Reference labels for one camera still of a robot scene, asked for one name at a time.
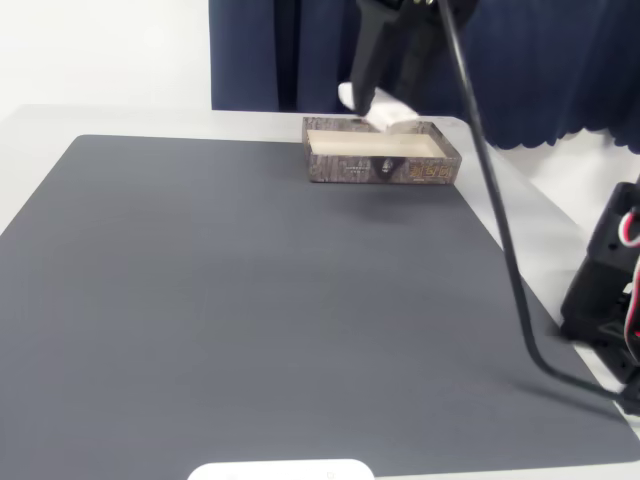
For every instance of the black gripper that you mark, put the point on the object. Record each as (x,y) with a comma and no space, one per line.
(369,45)

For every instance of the white rectangular block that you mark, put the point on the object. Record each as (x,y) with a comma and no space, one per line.
(390,112)

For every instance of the brown patterned cardboard tray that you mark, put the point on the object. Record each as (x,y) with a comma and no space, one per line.
(350,167)

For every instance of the navy blue curtain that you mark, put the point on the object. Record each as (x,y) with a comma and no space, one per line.
(540,65)

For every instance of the dark grey desk mat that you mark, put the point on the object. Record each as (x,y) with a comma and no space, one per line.
(225,300)

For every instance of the white device with knob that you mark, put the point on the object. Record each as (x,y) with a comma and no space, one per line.
(280,471)

